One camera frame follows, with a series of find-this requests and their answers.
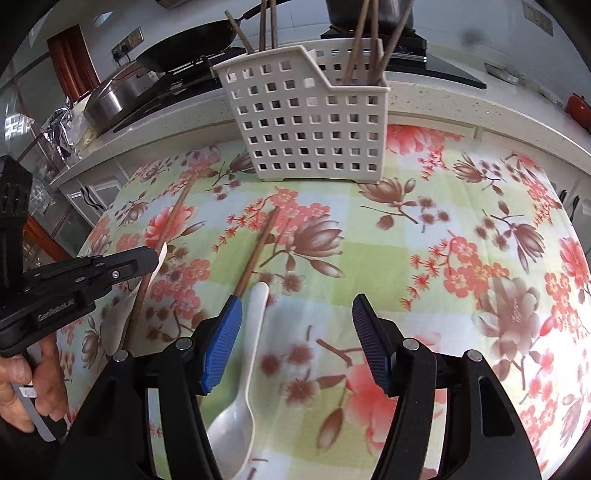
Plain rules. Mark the black wok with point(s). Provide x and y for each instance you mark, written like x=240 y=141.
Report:
x=194 y=44

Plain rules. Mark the floral tablecloth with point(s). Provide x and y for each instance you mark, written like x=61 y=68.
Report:
x=369 y=230

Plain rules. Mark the brown wooden chopstick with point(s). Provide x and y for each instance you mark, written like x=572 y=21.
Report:
x=240 y=32
x=364 y=39
x=273 y=23
x=178 y=207
x=392 y=44
x=263 y=23
x=258 y=249

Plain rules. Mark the gold wall switch panel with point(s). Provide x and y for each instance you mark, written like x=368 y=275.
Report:
x=538 y=16

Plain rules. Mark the white perforated plastic basket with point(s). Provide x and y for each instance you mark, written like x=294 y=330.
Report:
x=286 y=115

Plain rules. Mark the gold wall outlet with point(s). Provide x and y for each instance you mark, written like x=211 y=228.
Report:
x=127 y=43

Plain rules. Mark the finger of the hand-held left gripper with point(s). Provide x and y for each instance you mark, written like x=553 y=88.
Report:
x=101 y=270
x=14 y=217

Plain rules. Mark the small grey dish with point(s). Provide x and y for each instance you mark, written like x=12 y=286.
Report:
x=501 y=73

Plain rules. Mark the black gas stove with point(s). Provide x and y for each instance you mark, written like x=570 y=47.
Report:
x=438 y=64

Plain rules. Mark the red enamel kettle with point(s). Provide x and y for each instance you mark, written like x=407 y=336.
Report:
x=579 y=108

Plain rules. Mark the white corner base cabinet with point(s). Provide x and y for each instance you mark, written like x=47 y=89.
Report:
x=575 y=203

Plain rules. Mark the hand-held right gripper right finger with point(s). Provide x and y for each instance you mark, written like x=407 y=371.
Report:
x=371 y=346

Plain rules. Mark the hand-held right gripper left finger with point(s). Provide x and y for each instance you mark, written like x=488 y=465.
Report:
x=221 y=346

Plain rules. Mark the wooden glass door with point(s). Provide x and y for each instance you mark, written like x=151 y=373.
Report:
x=69 y=60

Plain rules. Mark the white ceramic spoon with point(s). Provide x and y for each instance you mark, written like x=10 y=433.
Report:
x=233 y=424
x=113 y=323

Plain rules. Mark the silver rice cooker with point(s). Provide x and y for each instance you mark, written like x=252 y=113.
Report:
x=115 y=97

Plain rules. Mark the dark lidded stock pot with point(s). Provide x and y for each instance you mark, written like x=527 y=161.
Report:
x=341 y=11

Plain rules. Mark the crumpled foil bag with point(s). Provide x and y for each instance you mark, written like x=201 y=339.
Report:
x=64 y=131

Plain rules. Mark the person's left hand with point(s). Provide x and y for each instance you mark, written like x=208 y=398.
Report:
x=48 y=383

